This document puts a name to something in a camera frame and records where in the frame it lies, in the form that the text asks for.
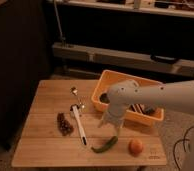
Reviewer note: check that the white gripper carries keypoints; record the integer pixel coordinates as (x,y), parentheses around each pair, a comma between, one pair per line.
(113,115)

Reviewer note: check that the green pepper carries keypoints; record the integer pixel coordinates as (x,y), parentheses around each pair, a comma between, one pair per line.
(106,146)

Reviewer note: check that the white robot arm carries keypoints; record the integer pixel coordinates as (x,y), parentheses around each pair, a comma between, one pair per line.
(177,96)

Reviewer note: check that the black round object in bin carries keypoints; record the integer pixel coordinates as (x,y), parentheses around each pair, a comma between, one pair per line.
(104,98)

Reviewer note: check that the metal object in bin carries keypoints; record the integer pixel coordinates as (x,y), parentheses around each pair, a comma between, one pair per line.
(142,109)

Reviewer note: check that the orange plastic bin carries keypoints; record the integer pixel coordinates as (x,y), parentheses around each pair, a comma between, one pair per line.
(121,90)

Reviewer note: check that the orange fruit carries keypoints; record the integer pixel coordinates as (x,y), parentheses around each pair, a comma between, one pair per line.
(136,147)

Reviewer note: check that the bunch of dark grapes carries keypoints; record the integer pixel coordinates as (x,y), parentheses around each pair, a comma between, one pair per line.
(63,125)

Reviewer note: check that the wooden table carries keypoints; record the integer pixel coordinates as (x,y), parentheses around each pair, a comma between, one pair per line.
(42,145)

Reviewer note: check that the grey metal shelf rail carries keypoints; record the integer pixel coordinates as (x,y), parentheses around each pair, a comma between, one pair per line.
(122,59)

